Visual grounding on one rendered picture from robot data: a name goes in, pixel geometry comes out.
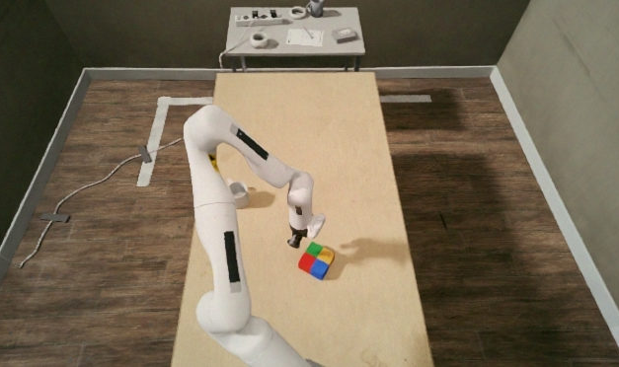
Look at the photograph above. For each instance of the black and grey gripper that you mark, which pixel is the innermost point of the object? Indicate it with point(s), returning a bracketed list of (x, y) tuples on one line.
[(297, 236)]

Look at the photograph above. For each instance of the green cube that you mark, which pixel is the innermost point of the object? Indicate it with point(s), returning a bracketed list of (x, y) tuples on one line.
[(314, 249)]

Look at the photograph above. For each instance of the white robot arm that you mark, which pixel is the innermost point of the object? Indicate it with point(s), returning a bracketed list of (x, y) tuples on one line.
[(228, 307)]

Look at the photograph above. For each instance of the white mug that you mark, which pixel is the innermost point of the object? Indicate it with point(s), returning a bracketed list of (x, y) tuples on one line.
[(238, 189)]

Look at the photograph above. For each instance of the red cube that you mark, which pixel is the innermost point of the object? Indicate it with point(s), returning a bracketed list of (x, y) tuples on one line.
[(306, 262)]

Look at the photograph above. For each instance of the blue cube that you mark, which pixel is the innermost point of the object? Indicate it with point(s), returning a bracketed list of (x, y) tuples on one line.
[(319, 269)]

